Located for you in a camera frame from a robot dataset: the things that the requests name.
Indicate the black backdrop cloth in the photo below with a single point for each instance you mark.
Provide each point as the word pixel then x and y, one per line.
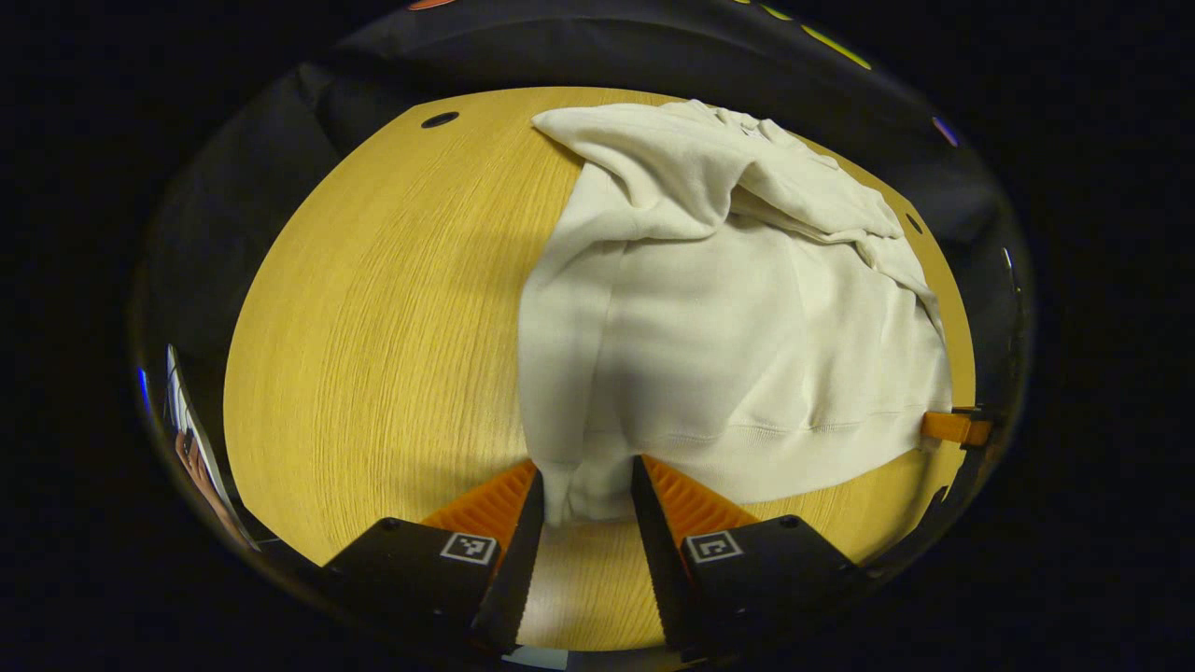
pixel 280 168

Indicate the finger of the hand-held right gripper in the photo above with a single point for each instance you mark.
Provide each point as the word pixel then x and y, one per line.
pixel 948 426

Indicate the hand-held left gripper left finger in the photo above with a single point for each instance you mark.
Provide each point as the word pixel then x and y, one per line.
pixel 518 569

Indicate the cream sweatshirt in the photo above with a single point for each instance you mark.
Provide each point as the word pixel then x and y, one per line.
pixel 709 327

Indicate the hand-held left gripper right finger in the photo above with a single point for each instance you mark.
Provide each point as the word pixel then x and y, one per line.
pixel 658 569

